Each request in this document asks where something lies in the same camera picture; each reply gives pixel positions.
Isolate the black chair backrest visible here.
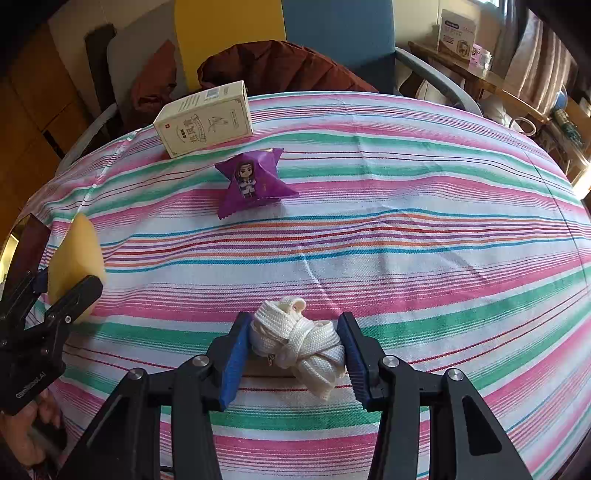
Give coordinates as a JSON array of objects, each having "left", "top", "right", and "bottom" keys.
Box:
[{"left": 85, "top": 24, "right": 123, "bottom": 134}]

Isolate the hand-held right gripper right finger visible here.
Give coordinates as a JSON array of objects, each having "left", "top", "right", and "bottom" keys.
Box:
[{"left": 337, "top": 311, "right": 534, "bottom": 480}]

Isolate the thick yellow sponge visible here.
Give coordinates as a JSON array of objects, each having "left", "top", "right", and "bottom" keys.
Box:
[{"left": 47, "top": 212, "right": 108, "bottom": 324}]

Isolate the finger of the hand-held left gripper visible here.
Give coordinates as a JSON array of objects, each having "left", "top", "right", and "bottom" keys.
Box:
[
  {"left": 0, "top": 269, "right": 51, "bottom": 326},
  {"left": 21, "top": 274, "right": 104, "bottom": 343}
]

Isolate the person's left hand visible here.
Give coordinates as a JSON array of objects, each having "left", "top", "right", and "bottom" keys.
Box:
[{"left": 0, "top": 390, "right": 63, "bottom": 467}]

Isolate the grey yellow blue armchair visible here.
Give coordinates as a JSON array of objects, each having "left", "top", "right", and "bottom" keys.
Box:
[{"left": 60, "top": 0, "right": 483, "bottom": 169}]

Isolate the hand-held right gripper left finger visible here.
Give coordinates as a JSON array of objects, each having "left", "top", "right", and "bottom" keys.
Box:
[{"left": 59, "top": 311, "right": 254, "bottom": 480}]

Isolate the pale curtain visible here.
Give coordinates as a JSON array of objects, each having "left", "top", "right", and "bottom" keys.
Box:
[{"left": 503, "top": 9, "right": 580, "bottom": 100}]

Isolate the white cable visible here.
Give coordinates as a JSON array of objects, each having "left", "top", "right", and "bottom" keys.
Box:
[{"left": 508, "top": 115, "right": 539, "bottom": 137}]

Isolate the white printed box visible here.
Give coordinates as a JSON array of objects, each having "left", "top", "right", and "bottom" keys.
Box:
[{"left": 436, "top": 8, "right": 478, "bottom": 63}]

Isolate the white knotted rope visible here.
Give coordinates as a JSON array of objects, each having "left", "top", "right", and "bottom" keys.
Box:
[{"left": 247, "top": 298, "right": 347, "bottom": 401}]

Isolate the clear plastic bottle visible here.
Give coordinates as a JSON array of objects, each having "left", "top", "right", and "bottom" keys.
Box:
[{"left": 551, "top": 108, "right": 589, "bottom": 148}]

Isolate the maroon padded jacket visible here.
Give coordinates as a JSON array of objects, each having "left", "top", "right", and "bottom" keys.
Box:
[{"left": 130, "top": 39, "right": 379, "bottom": 118}]

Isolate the wooden side table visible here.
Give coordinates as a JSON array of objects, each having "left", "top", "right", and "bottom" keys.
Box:
[{"left": 409, "top": 41, "right": 575, "bottom": 139}]

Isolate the purple packet with cartoon figure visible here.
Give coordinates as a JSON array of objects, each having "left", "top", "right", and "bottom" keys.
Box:
[{"left": 213, "top": 148, "right": 298, "bottom": 220}]

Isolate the cream medicine box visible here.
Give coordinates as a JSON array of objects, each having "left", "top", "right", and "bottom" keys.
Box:
[{"left": 153, "top": 80, "right": 254, "bottom": 159}]

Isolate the maroon gift box gold interior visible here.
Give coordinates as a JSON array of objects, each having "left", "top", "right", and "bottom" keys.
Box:
[{"left": 0, "top": 213, "right": 52, "bottom": 282}]

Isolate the wooden wardrobe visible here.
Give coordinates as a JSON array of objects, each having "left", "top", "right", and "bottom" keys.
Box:
[{"left": 0, "top": 18, "right": 93, "bottom": 199}]

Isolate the small pink box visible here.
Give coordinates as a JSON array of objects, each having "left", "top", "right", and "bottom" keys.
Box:
[{"left": 468, "top": 44, "right": 495, "bottom": 70}]

